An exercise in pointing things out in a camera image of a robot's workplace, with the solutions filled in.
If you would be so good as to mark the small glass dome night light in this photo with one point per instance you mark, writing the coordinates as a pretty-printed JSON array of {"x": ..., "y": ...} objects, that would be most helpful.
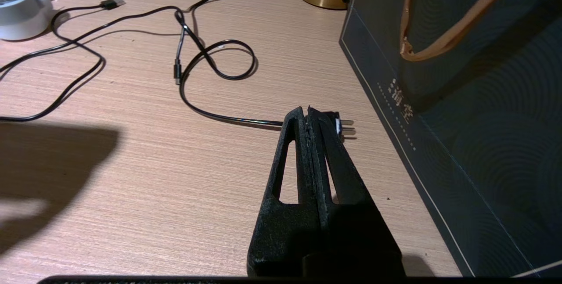
[{"x": 22, "y": 14}]

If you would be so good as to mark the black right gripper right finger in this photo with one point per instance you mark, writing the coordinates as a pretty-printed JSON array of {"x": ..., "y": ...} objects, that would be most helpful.
[{"x": 355, "y": 227}]

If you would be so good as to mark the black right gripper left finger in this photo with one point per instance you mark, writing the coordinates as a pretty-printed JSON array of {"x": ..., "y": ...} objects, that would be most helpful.
[{"x": 285, "y": 231}]

